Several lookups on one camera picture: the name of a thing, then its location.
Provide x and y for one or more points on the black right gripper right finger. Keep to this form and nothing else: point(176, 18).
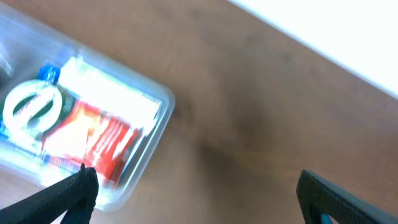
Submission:
point(324, 202)

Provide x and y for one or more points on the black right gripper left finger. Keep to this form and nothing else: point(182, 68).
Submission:
point(74, 197)

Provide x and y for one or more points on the red medicine box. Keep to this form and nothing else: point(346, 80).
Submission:
point(94, 137)

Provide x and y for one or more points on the green Zam-Buk box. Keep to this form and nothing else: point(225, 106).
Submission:
point(34, 108)

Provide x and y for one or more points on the white green medicine box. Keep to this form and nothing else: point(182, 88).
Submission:
point(99, 89)

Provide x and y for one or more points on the clear plastic container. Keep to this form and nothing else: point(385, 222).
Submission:
point(26, 46)

